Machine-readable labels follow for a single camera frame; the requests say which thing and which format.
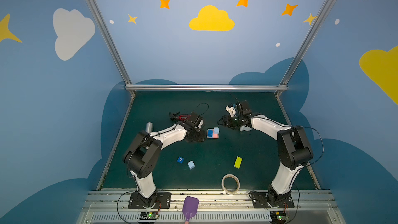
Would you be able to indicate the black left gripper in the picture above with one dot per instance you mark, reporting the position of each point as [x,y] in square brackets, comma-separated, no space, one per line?
[189,120]

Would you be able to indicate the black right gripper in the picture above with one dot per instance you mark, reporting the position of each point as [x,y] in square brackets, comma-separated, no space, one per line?
[228,120]

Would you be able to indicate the dark blue wooden cube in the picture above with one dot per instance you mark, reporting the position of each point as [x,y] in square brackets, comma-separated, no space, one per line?
[210,132]

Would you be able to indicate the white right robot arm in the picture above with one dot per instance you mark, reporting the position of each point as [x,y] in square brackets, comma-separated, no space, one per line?
[294,148]

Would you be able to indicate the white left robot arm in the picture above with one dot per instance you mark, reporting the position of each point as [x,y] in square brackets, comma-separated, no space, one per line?
[143,153]

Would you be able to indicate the lime green wooden block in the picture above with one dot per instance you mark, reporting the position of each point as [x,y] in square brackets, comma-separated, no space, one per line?
[238,162]

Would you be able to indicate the translucent plastic mug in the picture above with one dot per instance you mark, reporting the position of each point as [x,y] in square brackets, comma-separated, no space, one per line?
[245,128]

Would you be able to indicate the pale blue wooden cube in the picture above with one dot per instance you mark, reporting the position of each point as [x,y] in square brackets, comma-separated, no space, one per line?
[191,165]

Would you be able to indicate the silver spray bottle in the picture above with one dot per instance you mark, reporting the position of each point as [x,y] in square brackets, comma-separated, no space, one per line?
[149,127]

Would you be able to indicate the roll of tape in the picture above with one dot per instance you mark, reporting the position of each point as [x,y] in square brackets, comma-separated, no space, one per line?
[230,184]

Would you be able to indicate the purple plastic scoop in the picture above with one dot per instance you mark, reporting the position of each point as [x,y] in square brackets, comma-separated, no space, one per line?
[190,208]

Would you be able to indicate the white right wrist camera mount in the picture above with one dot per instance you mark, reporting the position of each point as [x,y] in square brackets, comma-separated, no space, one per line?
[232,110]

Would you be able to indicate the left side frame rail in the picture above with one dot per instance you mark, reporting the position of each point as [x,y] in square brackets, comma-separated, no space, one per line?
[115,114]

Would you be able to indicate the aluminium back frame rail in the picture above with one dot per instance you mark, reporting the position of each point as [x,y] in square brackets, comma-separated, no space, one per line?
[159,87]

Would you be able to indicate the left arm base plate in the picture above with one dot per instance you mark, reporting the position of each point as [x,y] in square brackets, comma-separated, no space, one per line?
[156,200]

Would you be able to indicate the right side frame rail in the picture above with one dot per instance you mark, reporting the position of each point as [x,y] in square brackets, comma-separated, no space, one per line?
[309,167]

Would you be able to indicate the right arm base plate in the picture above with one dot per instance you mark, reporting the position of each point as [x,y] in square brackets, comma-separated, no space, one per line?
[258,199]

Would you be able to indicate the front aluminium rail bed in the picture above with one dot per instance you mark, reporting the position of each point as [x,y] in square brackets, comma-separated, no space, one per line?
[215,207]

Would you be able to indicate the aluminium right corner post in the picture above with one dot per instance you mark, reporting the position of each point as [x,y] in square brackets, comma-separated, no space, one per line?
[315,27]

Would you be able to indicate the aluminium corner post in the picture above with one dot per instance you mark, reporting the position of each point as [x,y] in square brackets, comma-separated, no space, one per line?
[315,27]
[99,20]

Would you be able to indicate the aluminium left corner post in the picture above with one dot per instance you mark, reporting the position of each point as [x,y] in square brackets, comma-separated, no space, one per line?
[99,20]

